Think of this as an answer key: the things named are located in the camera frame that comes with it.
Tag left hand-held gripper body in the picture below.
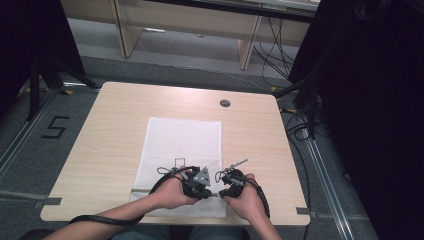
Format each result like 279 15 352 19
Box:
181 165 213 200

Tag black metal stand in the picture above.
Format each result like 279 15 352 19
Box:
273 74 322 140
25 54 101 122

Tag light wooden desk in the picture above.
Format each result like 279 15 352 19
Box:
59 0 322 72

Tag person's legs in jeans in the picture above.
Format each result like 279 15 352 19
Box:
109 224 251 240

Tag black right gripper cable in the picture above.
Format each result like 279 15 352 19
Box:
245 178 272 220

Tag white mesh laundry bag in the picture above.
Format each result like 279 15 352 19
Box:
129 116 228 219

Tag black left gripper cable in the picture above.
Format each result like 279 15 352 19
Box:
68 165 201 227

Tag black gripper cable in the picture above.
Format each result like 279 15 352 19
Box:
245 178 272 220
68 165 201 227

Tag bundle of black floor cables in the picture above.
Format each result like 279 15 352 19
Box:
252 16 299 88

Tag black floor cables beside table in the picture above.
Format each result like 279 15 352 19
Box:
279 105 322 214

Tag person's right hand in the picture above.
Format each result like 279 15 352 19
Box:
223 172 265 224

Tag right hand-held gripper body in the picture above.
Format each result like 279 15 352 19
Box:
220 158 249 198

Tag person's left hand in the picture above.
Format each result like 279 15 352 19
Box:
148 168 200 211

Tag black curtain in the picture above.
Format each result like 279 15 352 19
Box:
288 0 424 240
0 0 86 116

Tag metal floor rail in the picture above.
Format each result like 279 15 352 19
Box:
303 135 355 240
0 89 58 181

